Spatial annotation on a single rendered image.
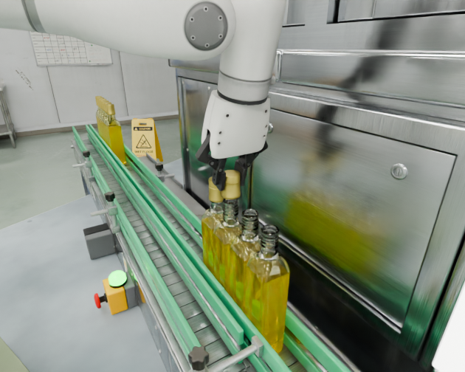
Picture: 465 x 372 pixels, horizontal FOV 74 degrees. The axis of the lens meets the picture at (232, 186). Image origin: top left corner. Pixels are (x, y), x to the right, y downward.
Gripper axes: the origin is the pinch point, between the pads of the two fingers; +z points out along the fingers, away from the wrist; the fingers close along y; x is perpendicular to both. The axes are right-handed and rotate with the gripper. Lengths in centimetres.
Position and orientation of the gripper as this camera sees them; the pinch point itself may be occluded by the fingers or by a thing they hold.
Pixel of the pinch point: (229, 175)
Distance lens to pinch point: 54.7
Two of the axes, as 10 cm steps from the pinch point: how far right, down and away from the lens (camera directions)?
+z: -1.3, 7.8, 6.1
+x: 4.8, 5.9, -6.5
